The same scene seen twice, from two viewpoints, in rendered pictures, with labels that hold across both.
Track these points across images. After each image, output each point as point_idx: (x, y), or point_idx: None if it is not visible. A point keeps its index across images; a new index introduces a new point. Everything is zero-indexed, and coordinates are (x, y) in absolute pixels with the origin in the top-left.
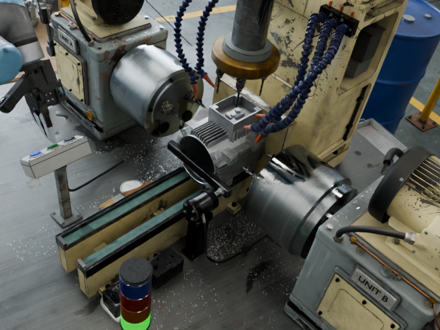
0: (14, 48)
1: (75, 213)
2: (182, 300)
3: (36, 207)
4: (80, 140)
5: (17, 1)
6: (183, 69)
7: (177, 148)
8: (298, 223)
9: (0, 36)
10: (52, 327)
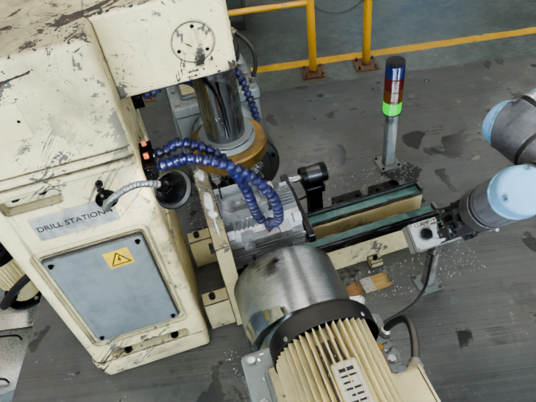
0: (490, 111)
1: (417, 281)
2: (340, 191)
3: (459, 301)
4: (415, 222)
5: (499, 173)
6: (269, 253)
7: (309, 222)
8: (258, 116)
9: (509, 127)
10: (442, 196)
